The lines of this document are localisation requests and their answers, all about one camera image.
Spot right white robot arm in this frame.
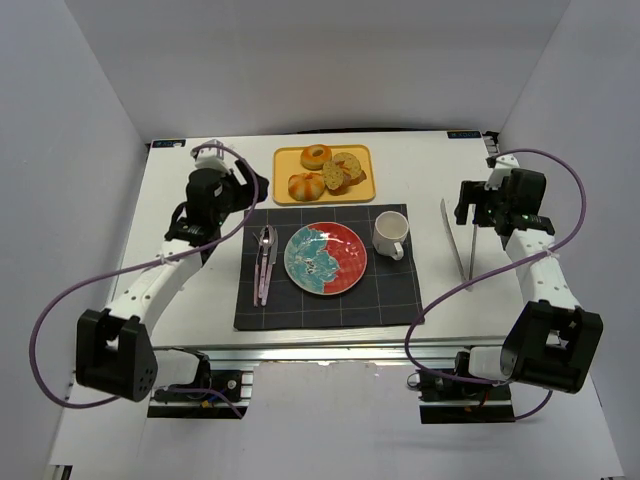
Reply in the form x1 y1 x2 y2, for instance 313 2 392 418
454 168 603 393

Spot pink handled fork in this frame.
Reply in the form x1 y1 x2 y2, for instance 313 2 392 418
253 227 268 307

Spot aluminium table frame rail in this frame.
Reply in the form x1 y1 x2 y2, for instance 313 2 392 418
155 336 503 362

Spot red and teal plate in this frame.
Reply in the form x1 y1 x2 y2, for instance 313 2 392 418
283 222 368 296

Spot pink handled spoon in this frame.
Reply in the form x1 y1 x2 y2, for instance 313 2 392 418
258 237 269 306

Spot metal serving tongs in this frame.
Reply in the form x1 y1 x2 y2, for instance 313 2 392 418
439 198 478 283

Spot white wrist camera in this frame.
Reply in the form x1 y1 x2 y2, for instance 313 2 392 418
485 154 520 190
190 139 231 174

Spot white ceramic mug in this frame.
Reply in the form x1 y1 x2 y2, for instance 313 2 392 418
372 211 409 261

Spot right blue corner label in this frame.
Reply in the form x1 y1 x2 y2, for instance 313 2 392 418
446 130 483 139

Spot pink handled knife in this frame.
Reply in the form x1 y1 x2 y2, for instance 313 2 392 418
260 225 279 306

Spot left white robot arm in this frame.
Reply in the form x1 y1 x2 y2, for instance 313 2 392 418
75 161 269 402

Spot yellow plastic tray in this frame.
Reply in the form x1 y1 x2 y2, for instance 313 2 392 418
270 144 376 206

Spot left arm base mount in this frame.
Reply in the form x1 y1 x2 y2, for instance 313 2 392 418
147 354 253 420

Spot speckled bread slice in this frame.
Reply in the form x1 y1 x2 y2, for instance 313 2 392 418
322 160 345 192
333 152 366 186

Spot striped round bun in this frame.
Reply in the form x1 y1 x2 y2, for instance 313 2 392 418
288 173 325 202

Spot ring donut bread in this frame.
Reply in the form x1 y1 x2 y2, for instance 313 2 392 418
300 144 333 171

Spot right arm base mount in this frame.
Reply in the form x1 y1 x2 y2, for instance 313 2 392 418
406 345 515 425

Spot left blue corner label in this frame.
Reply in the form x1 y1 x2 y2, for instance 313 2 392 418
151 139 186 149

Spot dark checked placemat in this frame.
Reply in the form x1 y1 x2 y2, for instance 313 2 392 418
234 204 422 332

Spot speckled bread slice front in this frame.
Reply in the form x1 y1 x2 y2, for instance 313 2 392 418
322 160 345 192

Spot blue corner label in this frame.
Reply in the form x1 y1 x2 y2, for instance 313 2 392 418
151 139 186 149
446 130 483 139

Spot speckled bread slice back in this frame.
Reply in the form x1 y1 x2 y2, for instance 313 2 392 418
333 152 366 186

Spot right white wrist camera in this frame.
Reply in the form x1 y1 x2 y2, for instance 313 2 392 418
485 154 520 190

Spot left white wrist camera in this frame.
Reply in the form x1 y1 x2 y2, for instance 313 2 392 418
190 139 231 174

